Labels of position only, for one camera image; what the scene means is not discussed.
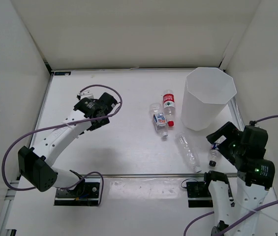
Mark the blue orange label bottle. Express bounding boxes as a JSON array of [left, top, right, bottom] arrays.
[[150, 103, 168, 139]]

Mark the clear unlabeled plastic bottle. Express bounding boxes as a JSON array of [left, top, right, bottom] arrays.
[[175, 132, 202, 173]]

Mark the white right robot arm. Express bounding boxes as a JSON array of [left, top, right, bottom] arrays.
[[202, 122, 275, 236]]

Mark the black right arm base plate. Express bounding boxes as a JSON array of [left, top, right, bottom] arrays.
[[181, 178, 213, 208]]

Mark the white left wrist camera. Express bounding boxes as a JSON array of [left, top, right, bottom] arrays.
[[77, 90, 94, 100]]

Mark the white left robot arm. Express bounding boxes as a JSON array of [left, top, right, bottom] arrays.
[[18, 92, 118, 197]]

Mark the red label plastic bottle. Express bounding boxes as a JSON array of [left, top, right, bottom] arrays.
[[163, 89, 176, 128]]

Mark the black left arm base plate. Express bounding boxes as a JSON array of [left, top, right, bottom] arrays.
[[54, 178, 101, 207]]

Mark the white plastic bin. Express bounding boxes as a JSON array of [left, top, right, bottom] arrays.
[[181, 67, 237, 131]]

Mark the dark blue label bottle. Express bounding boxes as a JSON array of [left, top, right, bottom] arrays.
[[208, 143, 221, 167]]

